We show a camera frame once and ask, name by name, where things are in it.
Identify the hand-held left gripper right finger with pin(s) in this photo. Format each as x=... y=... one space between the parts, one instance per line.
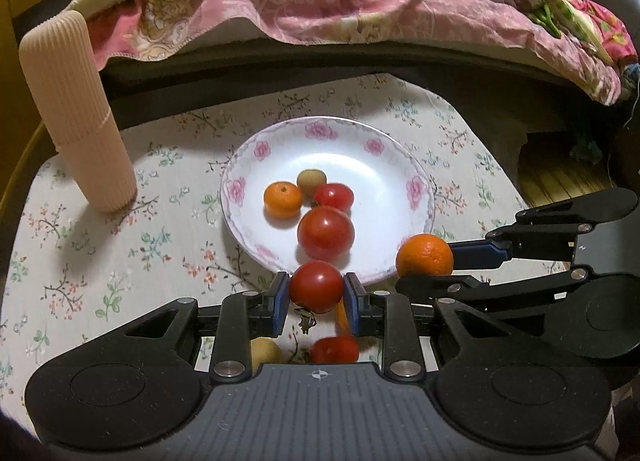
x=352 y=306

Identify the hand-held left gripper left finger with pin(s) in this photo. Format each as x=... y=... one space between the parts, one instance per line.
x=281 y=303

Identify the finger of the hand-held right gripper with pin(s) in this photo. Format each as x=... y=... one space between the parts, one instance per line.
x=425 y=286
x=477 y=255

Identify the orange mandarin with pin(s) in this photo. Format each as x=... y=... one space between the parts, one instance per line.
x=283 y=199
x=341 y=318
x=424 y=256

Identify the large red tomato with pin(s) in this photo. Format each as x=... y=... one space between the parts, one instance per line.
x=326 y=233

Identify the white pink-flowered plate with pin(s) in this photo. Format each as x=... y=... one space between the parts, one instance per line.
x=360 y=161

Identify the woven floor mat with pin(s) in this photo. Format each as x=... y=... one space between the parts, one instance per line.
x=550 y=176

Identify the floral tablecloth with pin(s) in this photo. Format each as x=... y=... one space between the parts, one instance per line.
x=150 y=241

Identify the teal cloth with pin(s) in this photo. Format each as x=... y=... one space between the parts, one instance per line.
x=585 y=148

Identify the pink ribbed cylinder container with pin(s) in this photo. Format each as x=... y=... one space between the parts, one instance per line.
x=75 y=116

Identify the pink floral blanket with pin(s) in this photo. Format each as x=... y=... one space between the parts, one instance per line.
x=325 y=1

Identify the dark bed frame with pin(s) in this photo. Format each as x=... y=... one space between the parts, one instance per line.
x=350 y=61

